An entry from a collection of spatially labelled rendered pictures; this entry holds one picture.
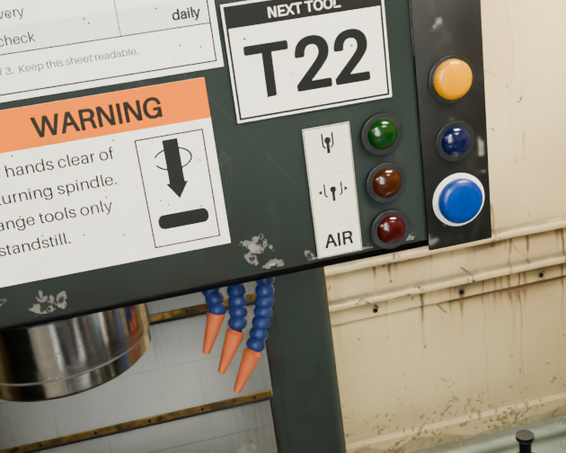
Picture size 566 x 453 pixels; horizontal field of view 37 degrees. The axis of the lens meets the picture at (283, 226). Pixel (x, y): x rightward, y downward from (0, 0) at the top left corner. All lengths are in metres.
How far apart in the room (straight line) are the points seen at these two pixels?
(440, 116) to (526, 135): 1.23
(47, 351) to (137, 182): 0.22
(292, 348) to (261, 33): 0.89
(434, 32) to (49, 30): 0.23
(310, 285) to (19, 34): 0.88
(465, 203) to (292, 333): 0.80
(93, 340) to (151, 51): 0.28
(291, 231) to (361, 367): 1.29
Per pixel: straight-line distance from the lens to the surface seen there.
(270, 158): 0.52
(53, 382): 0.71
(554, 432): 2.04
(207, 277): 0.54
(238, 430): 1.36
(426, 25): 0.54
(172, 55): 0.50
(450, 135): 0.55
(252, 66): 0.51
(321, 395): 1.40
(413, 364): 1.85
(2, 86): 0.51
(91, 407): 1.30
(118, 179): 0.52
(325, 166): 0.53
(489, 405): 1.98
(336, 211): 0.54
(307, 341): 1.35
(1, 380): 0.72
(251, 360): 0.76
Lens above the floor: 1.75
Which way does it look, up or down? 20 degrees down
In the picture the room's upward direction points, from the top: 8 degrees counter-clockwise
